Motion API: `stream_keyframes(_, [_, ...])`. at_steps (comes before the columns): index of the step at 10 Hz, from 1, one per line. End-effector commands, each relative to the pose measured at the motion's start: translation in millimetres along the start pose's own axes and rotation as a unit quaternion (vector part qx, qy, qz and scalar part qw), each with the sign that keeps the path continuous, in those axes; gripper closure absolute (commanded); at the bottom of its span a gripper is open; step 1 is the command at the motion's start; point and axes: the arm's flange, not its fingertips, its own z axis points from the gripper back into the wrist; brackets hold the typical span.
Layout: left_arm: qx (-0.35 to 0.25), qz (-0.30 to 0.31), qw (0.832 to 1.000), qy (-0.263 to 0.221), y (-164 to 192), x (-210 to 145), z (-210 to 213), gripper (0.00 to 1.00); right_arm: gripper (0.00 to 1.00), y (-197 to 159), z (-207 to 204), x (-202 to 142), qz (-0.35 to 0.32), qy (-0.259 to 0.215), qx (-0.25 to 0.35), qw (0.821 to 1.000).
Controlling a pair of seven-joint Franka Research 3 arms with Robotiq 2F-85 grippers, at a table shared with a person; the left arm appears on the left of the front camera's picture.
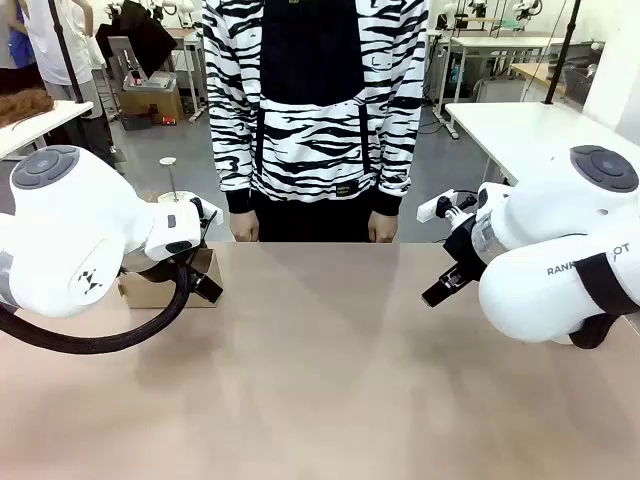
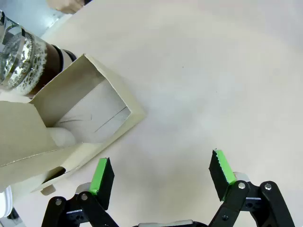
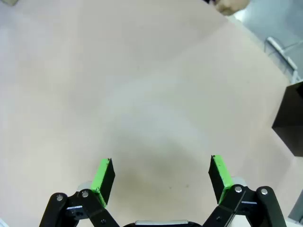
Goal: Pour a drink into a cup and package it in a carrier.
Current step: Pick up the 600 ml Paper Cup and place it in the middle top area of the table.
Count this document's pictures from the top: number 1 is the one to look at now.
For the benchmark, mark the person in zebra hoodie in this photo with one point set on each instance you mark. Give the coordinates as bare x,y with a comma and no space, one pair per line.
310,125

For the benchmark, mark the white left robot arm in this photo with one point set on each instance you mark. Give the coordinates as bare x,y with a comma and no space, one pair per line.
75,225

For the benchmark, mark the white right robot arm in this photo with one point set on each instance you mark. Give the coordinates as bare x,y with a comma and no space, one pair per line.
525,300

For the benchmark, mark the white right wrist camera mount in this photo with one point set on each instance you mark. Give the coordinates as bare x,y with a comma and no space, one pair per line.
430,210

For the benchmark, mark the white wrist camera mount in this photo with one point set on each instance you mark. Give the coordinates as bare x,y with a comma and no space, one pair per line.
430,210
210,215

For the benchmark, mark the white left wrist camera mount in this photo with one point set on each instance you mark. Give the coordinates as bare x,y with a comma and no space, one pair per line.
210,215

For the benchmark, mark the person's right hand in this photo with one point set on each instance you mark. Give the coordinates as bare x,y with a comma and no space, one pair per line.
245,229

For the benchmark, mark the white round stand with rod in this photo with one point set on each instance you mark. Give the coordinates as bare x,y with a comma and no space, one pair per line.
167,160

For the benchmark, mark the person's left hand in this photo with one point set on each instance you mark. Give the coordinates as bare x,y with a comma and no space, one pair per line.
383,229

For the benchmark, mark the black cloth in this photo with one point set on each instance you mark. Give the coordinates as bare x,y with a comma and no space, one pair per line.
145,35

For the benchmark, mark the large white table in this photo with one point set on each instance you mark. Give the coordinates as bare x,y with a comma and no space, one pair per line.
525,130

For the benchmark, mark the brown cardboard cup carrier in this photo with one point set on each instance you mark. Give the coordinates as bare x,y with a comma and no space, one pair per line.
150,295

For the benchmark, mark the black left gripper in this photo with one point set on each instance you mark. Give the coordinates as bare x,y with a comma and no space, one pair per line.
155,267

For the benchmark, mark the white table with fur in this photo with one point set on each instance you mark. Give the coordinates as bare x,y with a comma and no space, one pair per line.
45,122

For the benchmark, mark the brown furry material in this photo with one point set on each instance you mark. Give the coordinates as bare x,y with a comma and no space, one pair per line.
25,107

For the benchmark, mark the person in white shirt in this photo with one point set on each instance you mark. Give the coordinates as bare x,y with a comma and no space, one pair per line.
55,45

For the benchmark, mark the brown cardboard box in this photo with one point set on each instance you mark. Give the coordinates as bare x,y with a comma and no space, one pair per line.
150,100

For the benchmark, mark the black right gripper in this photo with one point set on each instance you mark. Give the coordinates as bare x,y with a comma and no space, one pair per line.
465,250

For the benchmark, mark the black stand pole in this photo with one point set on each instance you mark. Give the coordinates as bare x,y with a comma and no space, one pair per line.
67,60
559,60

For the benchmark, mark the white lab table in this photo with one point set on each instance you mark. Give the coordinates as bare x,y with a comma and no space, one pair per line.
500,42

